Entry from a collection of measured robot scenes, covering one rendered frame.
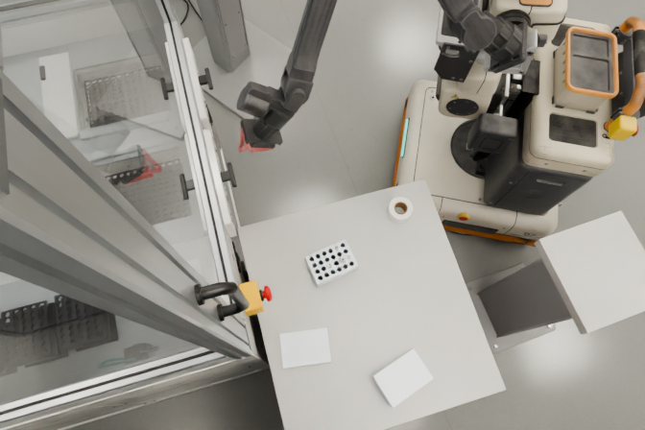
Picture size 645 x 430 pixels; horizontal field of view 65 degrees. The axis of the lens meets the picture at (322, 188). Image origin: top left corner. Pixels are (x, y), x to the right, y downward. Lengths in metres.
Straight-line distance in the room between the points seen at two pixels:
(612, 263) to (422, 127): 0.93
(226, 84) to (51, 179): 2.28
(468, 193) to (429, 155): 0.22
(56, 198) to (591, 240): 1.53
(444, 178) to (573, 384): 0.98
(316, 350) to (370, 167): 1.20
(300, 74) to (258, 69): 1.47
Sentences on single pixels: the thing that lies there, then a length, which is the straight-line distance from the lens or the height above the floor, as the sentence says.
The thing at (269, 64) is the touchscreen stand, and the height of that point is 0.04.
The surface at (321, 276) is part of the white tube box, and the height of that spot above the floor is 0.78.
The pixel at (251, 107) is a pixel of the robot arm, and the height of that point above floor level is 1.17.
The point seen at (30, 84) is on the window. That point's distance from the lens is 0.37.
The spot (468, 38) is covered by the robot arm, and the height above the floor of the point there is 1.26.
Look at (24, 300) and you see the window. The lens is 0.45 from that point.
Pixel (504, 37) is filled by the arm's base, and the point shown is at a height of 1.23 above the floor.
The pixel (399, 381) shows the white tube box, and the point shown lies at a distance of 1.37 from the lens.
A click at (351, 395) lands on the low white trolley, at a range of 1.41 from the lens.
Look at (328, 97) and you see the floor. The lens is 2.54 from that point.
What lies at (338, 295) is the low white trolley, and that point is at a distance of 1.42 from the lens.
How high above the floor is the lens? 2.16
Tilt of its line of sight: 68 degrees down
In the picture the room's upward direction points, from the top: 4 degrees clockwise
